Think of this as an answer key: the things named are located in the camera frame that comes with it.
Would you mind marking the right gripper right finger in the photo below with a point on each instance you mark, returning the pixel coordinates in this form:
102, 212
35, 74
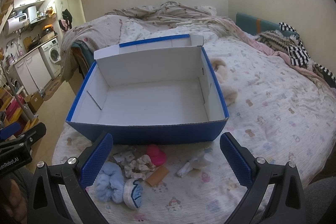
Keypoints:
286, 203

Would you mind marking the light blue fluffy scrunchie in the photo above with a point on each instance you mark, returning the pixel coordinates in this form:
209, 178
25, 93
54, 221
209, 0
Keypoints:
110, 183

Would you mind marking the white washing machine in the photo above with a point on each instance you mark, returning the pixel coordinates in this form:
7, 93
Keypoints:
50, 53

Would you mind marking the striped knitted clothes pile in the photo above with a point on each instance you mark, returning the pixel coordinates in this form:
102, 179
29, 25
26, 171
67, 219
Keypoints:
287, 40

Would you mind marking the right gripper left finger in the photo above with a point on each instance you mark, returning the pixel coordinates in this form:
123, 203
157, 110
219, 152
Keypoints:
46, 204

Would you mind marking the white patterned bed sheet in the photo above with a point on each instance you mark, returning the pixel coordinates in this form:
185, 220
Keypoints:
279, 114

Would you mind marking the blue white cardboard box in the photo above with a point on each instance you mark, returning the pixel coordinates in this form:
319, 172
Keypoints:
154, 91

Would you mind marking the cardboard box on floor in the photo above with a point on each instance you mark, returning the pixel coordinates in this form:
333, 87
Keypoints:
34, 101

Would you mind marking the white kitchen cabinet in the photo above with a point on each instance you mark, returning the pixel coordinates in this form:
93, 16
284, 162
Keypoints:
31, 72

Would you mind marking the teal headboard cushion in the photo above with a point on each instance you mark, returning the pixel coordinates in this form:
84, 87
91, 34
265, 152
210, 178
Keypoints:
255, 26

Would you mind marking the cream fluffy blanket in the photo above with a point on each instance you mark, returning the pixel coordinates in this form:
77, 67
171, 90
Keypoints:
221, 71

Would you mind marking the small patterned cloth piece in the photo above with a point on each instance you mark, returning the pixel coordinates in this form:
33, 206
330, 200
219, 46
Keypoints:
126, 156

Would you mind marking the white sock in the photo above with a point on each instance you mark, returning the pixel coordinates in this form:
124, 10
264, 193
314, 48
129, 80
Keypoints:
199, 162

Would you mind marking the white water heater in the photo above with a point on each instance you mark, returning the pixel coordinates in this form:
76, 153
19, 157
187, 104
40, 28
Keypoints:
15, 23

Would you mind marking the beige patterned quilt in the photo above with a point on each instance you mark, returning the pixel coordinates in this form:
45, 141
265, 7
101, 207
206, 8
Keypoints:
110, 29

